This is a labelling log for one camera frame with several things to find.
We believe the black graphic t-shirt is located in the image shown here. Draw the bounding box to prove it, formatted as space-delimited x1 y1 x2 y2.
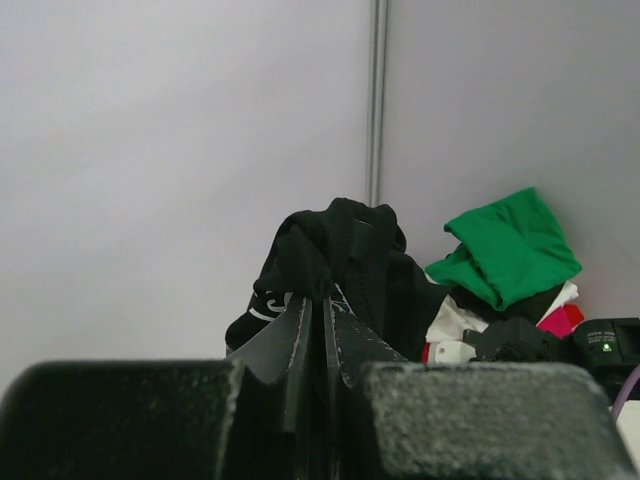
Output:
225 198 448 362

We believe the green folded t-shirt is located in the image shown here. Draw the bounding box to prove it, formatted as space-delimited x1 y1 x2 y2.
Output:
425 187 582 311

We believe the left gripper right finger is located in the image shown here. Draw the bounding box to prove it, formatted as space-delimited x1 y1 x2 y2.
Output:
323 294 407 390

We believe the magenta folded t-shirt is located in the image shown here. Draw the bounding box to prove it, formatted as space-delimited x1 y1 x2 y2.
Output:
537 307 573 338

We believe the black folded t-shirt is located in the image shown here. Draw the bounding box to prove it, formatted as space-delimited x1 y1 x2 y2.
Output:
449 285 563 325

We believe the white folded t-shirt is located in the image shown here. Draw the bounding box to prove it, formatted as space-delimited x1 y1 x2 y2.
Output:
425 281 579 344

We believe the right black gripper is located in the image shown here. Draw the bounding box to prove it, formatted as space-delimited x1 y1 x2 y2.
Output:
462 318 575 363

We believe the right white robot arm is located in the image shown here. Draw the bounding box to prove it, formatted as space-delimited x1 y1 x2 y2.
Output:
463 318 639 400

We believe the right aluminium corner post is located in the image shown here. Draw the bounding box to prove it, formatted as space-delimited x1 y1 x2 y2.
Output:
365 0 389 206

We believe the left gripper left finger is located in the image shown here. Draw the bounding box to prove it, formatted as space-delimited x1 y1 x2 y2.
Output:
229 297 313 433

